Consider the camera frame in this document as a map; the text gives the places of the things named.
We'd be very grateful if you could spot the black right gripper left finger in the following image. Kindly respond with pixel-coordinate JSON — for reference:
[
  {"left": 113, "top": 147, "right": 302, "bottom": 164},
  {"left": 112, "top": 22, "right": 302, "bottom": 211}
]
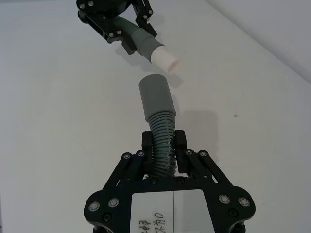
[{"left": 103, "top": 131, "right": 155, "bottom": 192}]

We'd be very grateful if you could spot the grey corrugated hose with cuff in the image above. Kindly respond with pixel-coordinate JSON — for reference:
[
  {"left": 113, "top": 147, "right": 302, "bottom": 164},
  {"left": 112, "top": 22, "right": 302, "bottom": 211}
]
[{"left": 138, "top": 73, "right": 178, "bottom": 178}]

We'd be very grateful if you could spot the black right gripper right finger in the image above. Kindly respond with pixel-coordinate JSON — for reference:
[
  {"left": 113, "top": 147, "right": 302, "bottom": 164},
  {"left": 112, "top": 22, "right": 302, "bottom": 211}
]
[{"left": 174, "top": 130, "right": 235, "bottom": 187}]

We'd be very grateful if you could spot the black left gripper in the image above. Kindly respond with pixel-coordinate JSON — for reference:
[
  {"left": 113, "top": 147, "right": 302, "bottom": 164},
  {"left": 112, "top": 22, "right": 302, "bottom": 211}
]
[{"left": 76, "top": 0, "right": 157, "bottom": 55}]

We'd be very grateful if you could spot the grey pipe with white tip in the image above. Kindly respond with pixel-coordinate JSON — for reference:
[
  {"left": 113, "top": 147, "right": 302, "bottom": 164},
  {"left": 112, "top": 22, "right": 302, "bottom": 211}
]
[{"left": 113, "top": 16, "right": 182, "bottom": 75}]

